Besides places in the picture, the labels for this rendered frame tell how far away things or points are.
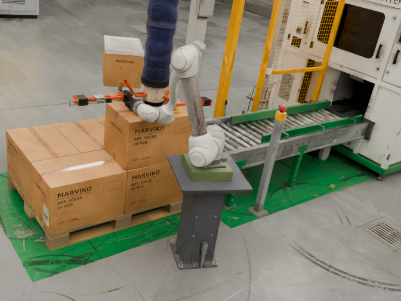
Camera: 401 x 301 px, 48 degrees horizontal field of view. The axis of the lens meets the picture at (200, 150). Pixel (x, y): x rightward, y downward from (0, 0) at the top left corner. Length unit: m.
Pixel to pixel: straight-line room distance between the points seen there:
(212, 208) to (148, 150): 0.69
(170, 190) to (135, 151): 0.57
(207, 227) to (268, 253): 0.69
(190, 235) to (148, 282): 0.44
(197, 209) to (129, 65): 2.20
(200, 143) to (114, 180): 0.91
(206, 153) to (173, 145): 0.83
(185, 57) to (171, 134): 1.01
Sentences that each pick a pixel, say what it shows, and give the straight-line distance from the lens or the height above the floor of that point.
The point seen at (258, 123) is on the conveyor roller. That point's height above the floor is 0.52.
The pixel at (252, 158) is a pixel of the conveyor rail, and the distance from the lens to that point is 4.09.
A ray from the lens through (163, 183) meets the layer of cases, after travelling 3.74.
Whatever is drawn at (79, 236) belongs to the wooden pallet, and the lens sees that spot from 3.65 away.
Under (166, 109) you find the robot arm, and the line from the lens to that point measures 3.19.
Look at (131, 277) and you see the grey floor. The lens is 3.35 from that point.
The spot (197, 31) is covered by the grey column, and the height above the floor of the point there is 1.31.
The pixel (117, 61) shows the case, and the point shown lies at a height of 0.90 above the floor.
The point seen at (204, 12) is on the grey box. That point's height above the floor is 1.51.
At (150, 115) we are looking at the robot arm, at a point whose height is 1.09.
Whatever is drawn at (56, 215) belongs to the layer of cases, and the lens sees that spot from 3.40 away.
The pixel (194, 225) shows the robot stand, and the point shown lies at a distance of 3.27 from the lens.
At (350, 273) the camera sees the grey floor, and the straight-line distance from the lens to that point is 3.91.
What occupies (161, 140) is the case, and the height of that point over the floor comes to 0.76.
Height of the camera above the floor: 2.26
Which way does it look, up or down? 26 degrees down
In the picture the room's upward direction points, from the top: 9 degrees clockwise
